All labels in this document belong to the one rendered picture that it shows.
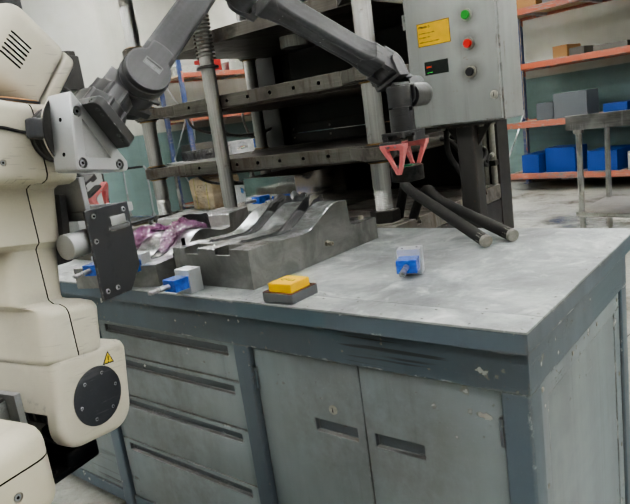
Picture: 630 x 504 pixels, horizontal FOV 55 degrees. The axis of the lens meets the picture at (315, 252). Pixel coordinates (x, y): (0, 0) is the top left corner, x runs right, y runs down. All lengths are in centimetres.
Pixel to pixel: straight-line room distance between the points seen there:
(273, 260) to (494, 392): 58
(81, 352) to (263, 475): 61
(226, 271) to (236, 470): 52
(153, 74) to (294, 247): 57
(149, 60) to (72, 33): 819
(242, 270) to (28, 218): 47
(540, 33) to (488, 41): 641
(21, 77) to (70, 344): 44
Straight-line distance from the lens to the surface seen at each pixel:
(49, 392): 112
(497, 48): 190
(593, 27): 805
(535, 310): 103
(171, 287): 139
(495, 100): 190
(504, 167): 271
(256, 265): 134
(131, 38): 280
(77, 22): 930
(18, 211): 108
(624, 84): 792
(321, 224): 151
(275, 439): 147
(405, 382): 116
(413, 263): 125
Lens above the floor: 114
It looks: 12 degrees down
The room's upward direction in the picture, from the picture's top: 8 degrees counter-clockwise
